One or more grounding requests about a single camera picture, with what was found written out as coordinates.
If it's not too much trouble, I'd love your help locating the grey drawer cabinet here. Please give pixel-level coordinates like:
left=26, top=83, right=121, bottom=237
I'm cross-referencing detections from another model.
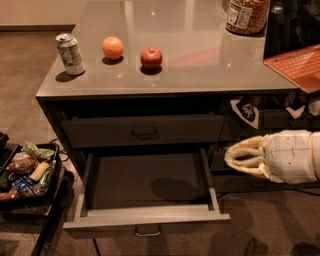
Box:
left=35, top=0, right=320, bottom=240

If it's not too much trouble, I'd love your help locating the red apple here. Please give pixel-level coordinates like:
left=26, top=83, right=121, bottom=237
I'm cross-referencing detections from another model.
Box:
left=140, top=47, right=162, bottom=70

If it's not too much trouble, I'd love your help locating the glass jar of nuts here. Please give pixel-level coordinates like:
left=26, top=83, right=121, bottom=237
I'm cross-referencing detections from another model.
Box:
left=226, top=0, right=270, bottom=36

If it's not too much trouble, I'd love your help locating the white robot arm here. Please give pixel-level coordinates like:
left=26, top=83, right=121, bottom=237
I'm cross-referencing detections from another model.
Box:
left=224, top=130, right=320, bottom=184

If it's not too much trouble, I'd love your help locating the grey drawer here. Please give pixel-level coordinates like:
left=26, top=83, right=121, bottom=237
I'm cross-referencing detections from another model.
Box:
left=210, top=148, right=230, bottom=172
left=64, top=149, right=230, bottom=239
left=61, top=114, right=225, bottom=148
left=211, top=172, right=320, bottom=193
left=220, top=109, right=320, bottom=141

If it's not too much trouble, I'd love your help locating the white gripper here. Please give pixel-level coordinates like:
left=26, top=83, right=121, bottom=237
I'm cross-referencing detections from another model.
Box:
left=225, top=130, right=314, bottom=184

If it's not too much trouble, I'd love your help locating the black bin of snacks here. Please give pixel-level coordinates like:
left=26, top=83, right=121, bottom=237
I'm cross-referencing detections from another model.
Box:
left=0, top=143, right=60, bottom=211

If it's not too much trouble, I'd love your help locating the white green soda can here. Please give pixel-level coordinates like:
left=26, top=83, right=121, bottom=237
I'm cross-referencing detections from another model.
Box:
left=56, top=33, right=85, bottom=76

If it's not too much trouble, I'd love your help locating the white crumpled bag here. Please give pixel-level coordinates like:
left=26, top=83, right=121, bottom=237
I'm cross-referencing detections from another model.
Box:
left=285, top=93, right=320, bottom=119

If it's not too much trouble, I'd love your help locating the orange fruit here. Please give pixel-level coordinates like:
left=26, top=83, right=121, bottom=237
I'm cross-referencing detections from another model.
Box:
left=102, top=37, right=124, bottom=60

